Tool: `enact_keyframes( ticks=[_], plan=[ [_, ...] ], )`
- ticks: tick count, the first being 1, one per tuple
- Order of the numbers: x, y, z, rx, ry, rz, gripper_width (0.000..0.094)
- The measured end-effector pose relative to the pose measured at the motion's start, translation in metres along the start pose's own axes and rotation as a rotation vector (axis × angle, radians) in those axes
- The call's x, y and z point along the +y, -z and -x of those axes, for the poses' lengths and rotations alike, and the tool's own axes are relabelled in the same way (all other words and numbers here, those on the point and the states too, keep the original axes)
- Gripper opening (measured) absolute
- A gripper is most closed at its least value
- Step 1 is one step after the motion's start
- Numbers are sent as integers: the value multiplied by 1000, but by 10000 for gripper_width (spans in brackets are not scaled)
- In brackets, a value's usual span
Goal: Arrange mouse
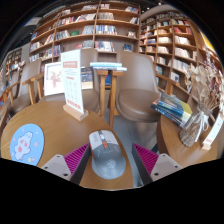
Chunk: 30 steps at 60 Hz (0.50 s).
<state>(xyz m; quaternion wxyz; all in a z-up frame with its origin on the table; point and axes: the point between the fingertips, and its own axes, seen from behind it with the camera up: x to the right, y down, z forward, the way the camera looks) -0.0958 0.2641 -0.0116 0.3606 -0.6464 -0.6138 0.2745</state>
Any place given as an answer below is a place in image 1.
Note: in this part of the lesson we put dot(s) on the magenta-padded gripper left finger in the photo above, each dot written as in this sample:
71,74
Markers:
75,160

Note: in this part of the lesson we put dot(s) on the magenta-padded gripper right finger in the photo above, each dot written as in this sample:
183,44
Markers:
146,160

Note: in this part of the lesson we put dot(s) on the grey computer mouse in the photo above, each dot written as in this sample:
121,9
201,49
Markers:
106,156

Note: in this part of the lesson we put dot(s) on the round blue mouse pad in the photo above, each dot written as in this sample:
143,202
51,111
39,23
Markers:
26,145

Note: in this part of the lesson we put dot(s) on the round wooden side table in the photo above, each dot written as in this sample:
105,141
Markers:
3,118
173,146

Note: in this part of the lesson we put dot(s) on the stack of blue books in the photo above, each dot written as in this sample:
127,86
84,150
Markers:
171,110

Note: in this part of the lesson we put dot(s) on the brown leather armchair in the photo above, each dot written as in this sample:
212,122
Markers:
140,103
88,56
31,68

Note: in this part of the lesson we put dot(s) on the dried flowers in glass vase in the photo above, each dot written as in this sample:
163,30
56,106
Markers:
195,128

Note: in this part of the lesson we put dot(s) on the white sign on wooden base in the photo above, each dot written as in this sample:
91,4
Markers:
72,83
215,131

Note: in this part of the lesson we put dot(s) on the dark blue book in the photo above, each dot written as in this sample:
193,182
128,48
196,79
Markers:
87,78

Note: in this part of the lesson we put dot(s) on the white framed flower picture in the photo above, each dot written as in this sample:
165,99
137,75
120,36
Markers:
53,79

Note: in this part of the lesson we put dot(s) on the light blue flat books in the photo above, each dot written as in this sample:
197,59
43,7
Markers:
106,66

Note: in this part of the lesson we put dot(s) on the distant wooden bookshelf unit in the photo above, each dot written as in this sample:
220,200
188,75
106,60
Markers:
13,61

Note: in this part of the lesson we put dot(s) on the curved wooden bookshelf unit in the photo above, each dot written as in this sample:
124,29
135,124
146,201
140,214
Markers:
173,43

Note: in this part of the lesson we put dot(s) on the wide wooden bookshelf unit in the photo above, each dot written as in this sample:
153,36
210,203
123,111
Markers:
86,30

